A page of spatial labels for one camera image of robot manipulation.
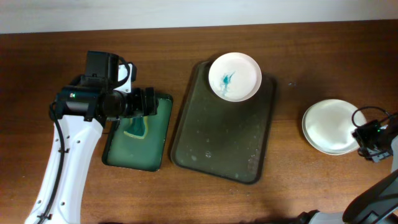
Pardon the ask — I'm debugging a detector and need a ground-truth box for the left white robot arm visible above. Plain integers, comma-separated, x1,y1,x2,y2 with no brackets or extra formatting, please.
25,51,158,223

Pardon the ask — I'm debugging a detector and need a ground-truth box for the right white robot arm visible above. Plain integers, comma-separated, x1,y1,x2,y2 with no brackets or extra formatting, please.
293,118,397,224

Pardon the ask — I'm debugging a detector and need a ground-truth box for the white plate green stain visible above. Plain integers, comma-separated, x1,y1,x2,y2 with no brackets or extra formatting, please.
303,98,368,152

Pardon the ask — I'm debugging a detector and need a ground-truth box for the pale grey-blue plate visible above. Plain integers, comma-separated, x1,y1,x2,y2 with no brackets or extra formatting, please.
301,105,361,156

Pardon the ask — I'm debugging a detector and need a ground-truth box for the green rectangular tray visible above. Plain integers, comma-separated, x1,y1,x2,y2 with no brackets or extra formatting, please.
102,93,173,172

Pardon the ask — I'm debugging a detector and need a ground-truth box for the white plate pink rim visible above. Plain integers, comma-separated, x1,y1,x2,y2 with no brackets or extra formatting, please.
208,52,262,102

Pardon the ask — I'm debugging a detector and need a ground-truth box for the dark brown serving tray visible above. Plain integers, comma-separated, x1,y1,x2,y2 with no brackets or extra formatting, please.
170,61,277,185

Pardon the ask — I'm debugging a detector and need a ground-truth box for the green and yellow sponge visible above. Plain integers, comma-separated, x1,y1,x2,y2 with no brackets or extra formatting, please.
124,116,148,139

